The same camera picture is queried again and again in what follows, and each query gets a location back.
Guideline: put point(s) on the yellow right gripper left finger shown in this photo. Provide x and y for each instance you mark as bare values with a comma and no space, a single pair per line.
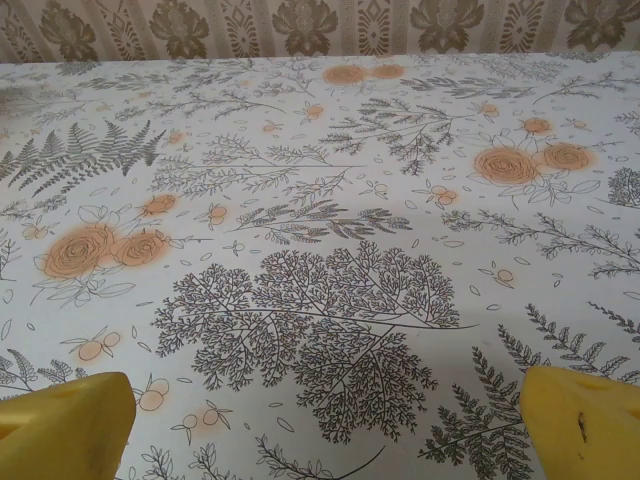
65,430

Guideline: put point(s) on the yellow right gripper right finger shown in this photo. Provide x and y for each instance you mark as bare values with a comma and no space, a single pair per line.
590,430

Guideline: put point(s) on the floral patterned tablecloth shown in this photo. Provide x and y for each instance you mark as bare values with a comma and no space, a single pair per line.
320,200

